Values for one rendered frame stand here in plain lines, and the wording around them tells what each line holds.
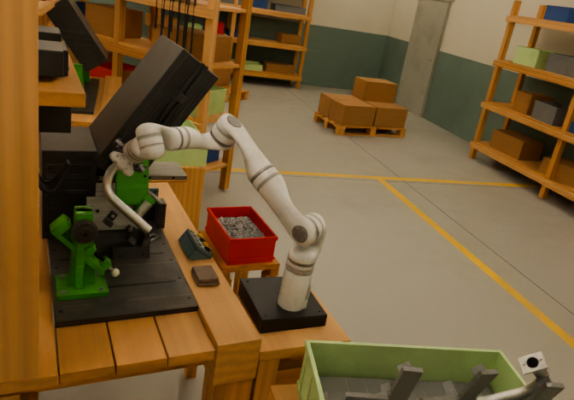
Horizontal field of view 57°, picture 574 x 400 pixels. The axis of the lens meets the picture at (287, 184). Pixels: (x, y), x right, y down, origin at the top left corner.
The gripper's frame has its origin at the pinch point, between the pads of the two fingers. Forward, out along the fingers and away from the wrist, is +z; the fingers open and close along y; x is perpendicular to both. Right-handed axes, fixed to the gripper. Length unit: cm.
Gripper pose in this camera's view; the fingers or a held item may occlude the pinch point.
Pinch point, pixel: (124, 159)
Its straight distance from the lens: 186.6
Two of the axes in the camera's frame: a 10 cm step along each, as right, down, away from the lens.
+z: -5.0, 1.2, 8.6
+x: -6.1, 6.6, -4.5
